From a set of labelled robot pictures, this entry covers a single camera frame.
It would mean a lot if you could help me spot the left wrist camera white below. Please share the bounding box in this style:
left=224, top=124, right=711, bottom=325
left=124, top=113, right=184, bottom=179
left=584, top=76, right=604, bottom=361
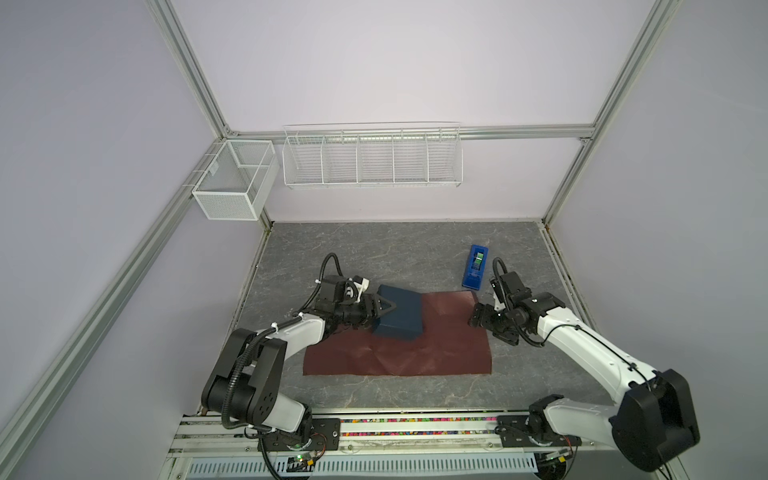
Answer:
left=344, top=276, right=370, bottom=304

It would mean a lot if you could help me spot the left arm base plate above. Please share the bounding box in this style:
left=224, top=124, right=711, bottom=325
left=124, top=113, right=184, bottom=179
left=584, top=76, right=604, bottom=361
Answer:
left=264, top=417, right=341, bottom=452

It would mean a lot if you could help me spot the dark red wrapping paper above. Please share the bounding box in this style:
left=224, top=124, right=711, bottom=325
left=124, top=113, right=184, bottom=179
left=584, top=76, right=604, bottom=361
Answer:
left=303, top=291, right=492, bottom=377

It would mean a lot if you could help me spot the white slotted cable duct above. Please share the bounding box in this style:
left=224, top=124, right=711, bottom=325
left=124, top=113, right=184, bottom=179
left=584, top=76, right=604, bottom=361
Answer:
left=184, top=452, right=538, bottom=479

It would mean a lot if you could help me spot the dark blue gift box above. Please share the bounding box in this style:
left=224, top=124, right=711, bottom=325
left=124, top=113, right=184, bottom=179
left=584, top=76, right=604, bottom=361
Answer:
left=372, top=285, right=423, bottom=341

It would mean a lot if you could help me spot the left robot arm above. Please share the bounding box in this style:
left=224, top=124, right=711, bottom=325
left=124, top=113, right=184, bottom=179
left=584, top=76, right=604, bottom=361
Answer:
left=201, top=253, right=397, bottom=443

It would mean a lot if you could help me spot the aluminium front rail frame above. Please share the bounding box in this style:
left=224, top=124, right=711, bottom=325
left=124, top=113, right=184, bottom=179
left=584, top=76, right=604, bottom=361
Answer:
left=158, top=409, right=691, bottom=480

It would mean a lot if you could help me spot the small white mesh basket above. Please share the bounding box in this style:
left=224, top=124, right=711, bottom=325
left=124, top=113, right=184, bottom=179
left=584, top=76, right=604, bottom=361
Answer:
left=192, top=140, right=279, bottom=221

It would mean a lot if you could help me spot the blue tape dispenser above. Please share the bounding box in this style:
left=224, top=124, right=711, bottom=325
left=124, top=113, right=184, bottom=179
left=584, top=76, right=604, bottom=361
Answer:
left=461, top=244, right=488, bottom=291

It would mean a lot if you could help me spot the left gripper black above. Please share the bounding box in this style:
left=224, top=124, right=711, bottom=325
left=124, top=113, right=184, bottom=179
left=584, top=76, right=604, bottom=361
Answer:
left=334, top=293, right=395, bottom=330

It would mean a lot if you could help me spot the long white wire basket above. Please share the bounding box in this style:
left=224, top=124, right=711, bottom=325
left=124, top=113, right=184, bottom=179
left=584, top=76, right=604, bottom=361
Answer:
left=282, top=122, right=464, bottom=188

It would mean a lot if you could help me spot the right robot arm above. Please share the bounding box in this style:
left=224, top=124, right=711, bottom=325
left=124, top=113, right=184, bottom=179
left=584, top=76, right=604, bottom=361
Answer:
left=469, top=257, right=701, bottom=472

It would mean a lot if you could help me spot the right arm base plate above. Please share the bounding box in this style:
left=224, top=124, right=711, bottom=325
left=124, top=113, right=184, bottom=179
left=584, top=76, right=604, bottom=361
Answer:
left=494, top=414, right=582, bottom=448

